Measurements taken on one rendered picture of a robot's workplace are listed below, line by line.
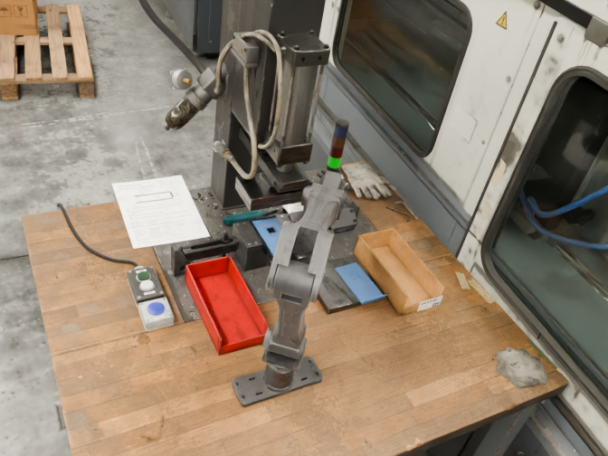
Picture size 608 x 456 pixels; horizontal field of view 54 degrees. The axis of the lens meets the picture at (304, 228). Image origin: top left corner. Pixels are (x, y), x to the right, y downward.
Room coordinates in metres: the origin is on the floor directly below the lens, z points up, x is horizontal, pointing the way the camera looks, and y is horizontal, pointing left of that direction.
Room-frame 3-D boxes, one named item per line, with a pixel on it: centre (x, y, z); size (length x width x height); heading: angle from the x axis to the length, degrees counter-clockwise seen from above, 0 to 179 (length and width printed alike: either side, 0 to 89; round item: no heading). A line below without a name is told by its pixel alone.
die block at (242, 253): (1.25, 0.08, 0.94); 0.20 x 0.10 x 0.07; 123
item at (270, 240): (1.21, 0.07, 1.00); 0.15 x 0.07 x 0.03; 33
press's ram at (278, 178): (1.30, 0.13, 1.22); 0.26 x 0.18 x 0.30; 33
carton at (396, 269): (1.24, -0.27, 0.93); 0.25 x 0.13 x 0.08; 33
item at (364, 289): (1.16, -0.18, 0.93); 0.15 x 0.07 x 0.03; 36
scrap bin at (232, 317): (1.00, 0.15, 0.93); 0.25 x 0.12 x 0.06; 33
